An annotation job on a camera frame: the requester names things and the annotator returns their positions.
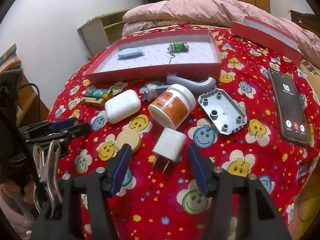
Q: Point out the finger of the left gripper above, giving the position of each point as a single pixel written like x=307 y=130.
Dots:
x=73 y=132
x=62 y=125

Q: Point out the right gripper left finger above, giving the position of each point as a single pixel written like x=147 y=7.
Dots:
x=61 y=219

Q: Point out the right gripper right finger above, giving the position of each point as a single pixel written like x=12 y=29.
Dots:
x=258 y=216

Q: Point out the teal cartoon lighter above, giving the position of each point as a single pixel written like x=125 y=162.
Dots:
x=104 y=94

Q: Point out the round wooden disc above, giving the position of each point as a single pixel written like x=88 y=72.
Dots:
x=131 y=137

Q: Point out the white earbuds case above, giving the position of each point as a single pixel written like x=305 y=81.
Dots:
x=122 y=106

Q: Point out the white usb charger plug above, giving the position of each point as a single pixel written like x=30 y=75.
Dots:
x=169 y=146

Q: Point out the light blue oval case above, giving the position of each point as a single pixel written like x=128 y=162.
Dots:
x=129 y=53

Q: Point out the white orange-label jar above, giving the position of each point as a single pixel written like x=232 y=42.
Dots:
x=173 y=106

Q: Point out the grey-blue curved plastic bracket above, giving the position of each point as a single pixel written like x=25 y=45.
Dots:
x=197 y=88

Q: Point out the grey plastic cover plate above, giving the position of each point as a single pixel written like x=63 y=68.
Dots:
x=223 y=111

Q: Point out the green toy keychain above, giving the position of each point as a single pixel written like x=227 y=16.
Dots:
x=178 y=47

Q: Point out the blue plastic clip part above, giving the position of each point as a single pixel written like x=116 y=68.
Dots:
x=152 y=91

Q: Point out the metal spring clamp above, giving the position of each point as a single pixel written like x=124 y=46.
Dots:
x=47 y=189

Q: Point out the beige open shelf unit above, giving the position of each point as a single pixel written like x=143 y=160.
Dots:
x=102 y=31

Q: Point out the red shallow box tray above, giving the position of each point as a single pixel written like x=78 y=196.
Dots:
x=200 y=62

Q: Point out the red smiley-flower blanket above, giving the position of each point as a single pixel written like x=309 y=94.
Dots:
x=160 y=200

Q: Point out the black smartphone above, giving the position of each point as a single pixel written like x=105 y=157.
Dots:
x=290 y=113

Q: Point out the pink folded quilt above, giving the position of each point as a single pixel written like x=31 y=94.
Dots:
x=216 y=13

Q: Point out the red box lid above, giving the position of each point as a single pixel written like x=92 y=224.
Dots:
x=269 y=37

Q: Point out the dark wooden headboard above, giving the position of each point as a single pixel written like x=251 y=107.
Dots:
x=306 y=21

